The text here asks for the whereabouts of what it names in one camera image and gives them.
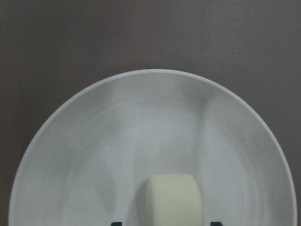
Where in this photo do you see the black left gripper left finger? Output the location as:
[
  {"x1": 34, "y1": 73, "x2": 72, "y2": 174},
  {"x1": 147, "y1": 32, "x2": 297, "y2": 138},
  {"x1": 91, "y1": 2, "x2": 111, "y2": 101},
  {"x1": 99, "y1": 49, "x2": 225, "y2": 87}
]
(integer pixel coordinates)
[{"x1": 111, "y1": 222, "x2": 122, "y2": 226}]

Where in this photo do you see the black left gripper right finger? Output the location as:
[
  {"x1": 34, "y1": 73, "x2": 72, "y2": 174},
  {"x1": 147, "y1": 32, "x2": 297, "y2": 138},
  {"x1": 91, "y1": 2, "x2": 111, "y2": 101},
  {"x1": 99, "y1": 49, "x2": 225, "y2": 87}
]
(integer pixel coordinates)
[{"x1": 210, "y1": 221, "x2": 222, "y2": 226}]

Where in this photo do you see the cream round plate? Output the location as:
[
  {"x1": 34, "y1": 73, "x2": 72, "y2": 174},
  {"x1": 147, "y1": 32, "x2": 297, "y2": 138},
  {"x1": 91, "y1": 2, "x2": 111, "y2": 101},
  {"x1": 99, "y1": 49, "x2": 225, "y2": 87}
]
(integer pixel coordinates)
[{"x1": 8, "y1": 69, "x2": 298, "y2": 226}]

